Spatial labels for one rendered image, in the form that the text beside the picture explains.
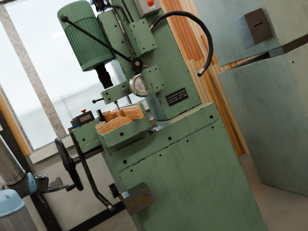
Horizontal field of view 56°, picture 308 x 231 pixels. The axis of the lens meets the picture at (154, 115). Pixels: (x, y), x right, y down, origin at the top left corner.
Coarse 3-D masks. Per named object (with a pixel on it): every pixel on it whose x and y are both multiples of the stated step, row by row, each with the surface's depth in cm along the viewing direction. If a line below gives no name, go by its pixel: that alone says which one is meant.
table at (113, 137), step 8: (136, 120) 122; (144, 120) 123; (120, 128) 120; (128, 128) 121; (136, 128) 122; (144, 128) 123; (104, 136) 118; (112, 136) 119; (120, 136) 120; (128, 136) 121; (88, 144) 137; (96, 144) 138; (104, 144) 125; (112, 144) 119
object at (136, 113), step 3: (138, 108) 118; (123, 111) 139; (126, 111) 132; (129, 111) 127; (132, 111) 121; (135, 111) 117; (138, 111) 116; (141, 111) 116; (126, 114) 135; (129, 114) 129; (132, 114) 124; (135, 114) 119; (138, 114) 116; (141, 114) 116; (129, 117) 132; (132, 117) 126; (135, 117) 122; (138, 117) 117; (141, 117) 116
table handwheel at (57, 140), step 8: (56, 144) 135; (64, 152) 132; (88, 152) 145; (96, 152) 146; (64, 160) 130; (72, 160) 142; (80, 160) 144; (72, 168) 131; (72, 176) 131; (80, 184) 135
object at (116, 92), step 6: (120, 84) 148; (126, 84) 149; (108, 90) 146; (114, 90) 147; (120, 90) 148; (126, 90) 149; (102, 96) 149; (108, 96) 146; (114, 96) 147; (120, 96) 148; (108, 102) 146; (114, 102) 150
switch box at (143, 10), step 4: (136, 0) 140; (140, 0) 138; (144, 0) 138; (156, 0) 140; (136, 4) 142; (140, 4) 138; (144, 4) 138; (156, 4) 140; (160, 4) 141; (140, 8) 140; (144, 8) 138; (148, 8) 139; (152, 8) 140; (156, 8) 140; (160, 8) 142; (140, 12) 142; (144, 12) 139; (148, 12) 139; (152, 12) 143; (144, 16) 144
